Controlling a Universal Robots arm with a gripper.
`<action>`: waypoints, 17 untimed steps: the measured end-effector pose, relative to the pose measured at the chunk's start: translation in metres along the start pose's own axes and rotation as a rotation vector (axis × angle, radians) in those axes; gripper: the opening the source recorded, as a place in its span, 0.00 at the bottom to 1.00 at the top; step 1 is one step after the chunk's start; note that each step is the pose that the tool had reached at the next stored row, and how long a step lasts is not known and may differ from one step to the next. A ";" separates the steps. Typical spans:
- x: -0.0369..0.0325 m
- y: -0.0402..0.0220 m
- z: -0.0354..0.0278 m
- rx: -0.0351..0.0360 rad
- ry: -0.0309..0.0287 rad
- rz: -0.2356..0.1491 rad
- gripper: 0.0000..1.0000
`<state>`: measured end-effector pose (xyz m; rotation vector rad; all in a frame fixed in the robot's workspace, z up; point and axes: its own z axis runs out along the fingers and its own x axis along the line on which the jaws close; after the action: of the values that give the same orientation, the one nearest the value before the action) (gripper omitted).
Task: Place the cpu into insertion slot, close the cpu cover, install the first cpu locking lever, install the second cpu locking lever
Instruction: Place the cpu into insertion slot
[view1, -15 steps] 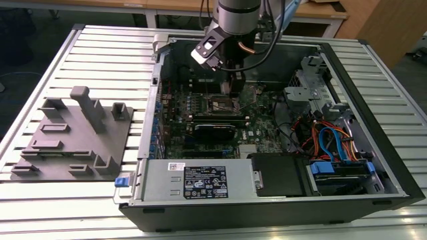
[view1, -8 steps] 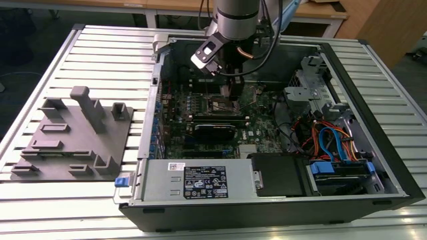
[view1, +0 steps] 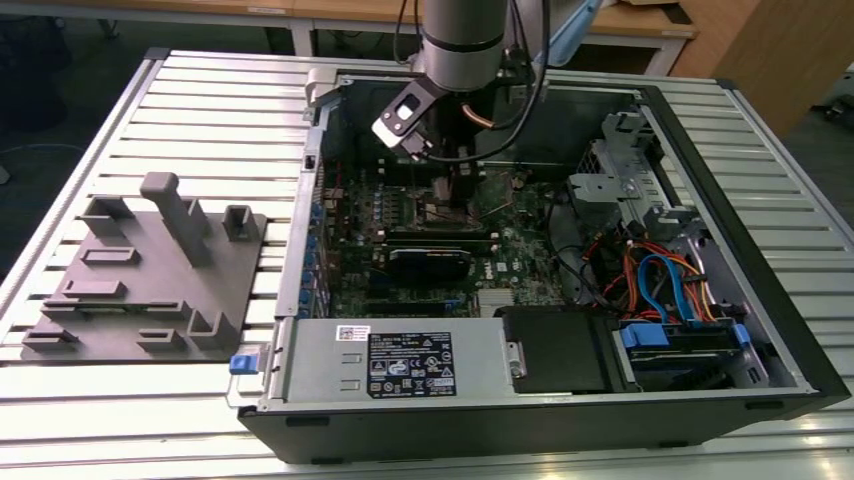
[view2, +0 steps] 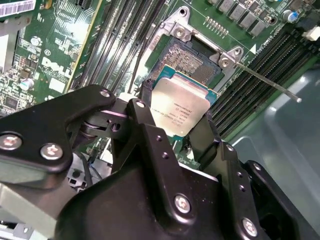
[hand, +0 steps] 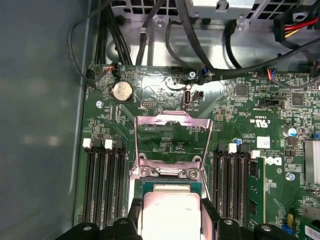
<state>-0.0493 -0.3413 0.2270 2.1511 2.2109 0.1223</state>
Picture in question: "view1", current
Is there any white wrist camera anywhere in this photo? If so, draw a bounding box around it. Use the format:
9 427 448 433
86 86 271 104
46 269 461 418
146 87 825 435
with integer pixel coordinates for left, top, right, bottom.
370 79 446 154

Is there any grey plastic case latch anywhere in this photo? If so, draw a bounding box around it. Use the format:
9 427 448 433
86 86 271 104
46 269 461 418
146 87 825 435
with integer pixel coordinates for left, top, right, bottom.
303 67 338 110

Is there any wooden desk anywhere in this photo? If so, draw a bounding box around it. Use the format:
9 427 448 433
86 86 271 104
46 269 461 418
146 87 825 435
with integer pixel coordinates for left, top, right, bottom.
0 0 317 57
310 0 701 77

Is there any silver chipset heatsink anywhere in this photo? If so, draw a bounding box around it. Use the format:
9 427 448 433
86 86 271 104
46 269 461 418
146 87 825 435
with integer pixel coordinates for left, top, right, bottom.
476 288 521 319

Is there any hard disk in blue carrier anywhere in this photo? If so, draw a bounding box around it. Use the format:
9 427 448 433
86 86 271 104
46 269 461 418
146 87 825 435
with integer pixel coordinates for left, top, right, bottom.
617 321 754 393

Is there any green motherboard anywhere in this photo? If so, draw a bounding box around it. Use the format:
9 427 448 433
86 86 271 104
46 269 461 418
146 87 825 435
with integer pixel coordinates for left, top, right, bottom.
318 162 580 320

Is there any black graphics card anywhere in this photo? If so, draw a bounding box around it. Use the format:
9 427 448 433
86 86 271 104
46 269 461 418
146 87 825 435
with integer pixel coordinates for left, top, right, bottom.
385 245 476 287

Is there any black PC case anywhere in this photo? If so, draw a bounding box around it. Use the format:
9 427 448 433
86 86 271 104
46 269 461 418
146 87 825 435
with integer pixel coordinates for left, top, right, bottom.
225 67 851 466

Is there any CPU socket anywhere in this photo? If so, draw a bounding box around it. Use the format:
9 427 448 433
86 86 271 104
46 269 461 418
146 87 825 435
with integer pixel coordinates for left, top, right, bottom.
412 197 484 230

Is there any blue data cable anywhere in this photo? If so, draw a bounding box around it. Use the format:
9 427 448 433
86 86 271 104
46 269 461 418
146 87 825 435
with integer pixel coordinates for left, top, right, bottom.
636 253 704 329

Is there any black plastic bay cover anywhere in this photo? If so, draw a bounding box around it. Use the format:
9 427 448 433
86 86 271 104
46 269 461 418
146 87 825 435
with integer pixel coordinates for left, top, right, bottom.
494 304 633 395

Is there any grey power supply unit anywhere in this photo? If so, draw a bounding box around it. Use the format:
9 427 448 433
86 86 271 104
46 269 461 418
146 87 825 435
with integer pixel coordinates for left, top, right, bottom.
283 317 521 402

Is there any silver CPU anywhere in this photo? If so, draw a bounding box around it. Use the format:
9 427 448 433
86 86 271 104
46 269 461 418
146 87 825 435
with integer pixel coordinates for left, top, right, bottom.
432 175 462 207

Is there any metal drive cage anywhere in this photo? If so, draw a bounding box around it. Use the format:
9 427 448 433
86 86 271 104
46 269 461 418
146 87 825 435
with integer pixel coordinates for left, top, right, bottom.
565 112 710 254

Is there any grey floor equipment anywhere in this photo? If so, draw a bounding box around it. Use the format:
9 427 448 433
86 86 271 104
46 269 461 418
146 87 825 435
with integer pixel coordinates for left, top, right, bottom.
811 69 854 124

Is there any orange power wire bundle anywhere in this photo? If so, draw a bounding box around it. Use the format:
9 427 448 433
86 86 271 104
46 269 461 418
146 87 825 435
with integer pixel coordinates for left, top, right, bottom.
624 239 736 326

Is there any grey parts rack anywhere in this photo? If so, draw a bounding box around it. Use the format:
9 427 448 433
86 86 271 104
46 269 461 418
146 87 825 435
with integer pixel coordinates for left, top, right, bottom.
19 171 271 362

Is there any black expansion slot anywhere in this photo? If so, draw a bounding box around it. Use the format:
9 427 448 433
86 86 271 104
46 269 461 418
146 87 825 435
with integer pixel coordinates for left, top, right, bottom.
363 299 449 318

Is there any wooden cabinet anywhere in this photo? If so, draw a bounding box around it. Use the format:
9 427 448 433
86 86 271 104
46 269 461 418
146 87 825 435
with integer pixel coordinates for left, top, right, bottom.
670 0 854 139

